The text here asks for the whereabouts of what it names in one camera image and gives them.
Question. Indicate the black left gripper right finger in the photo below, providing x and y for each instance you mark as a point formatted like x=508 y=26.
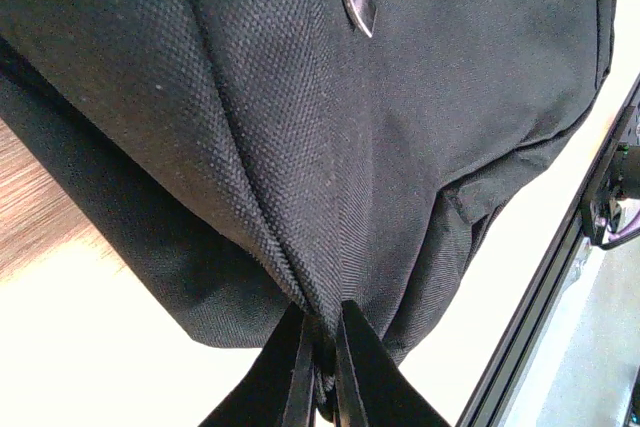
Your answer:
x=369 y=388

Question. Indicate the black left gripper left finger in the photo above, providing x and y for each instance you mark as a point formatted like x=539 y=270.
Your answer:
x=278 y=390

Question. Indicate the black student bag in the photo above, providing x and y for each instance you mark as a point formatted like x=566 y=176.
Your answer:
x=243 y=155

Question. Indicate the black aluminium frame rail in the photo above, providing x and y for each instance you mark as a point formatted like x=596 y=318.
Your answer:
x=584 y=224

